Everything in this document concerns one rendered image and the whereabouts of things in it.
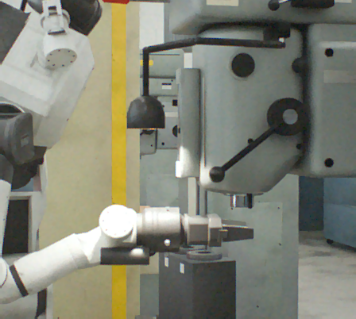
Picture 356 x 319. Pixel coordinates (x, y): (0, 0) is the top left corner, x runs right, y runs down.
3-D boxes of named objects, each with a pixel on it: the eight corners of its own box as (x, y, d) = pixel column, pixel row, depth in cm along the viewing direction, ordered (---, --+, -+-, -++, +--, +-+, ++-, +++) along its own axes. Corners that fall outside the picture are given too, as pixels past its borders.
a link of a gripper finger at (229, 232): (253, 241, 144) (221, 241, 144) (253, 224, 144) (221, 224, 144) (254, 242, 143) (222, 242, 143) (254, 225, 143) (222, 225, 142)
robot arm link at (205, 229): (222, 209, 143) (158, 209, 142) (222, 260, 143) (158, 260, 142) (215, 203, 155) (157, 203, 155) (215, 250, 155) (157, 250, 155)
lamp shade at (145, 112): (119, 128, 142) (119, 95, 142) (152, 128, 146) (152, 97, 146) (139, 128, 136) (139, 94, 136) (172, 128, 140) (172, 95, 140)
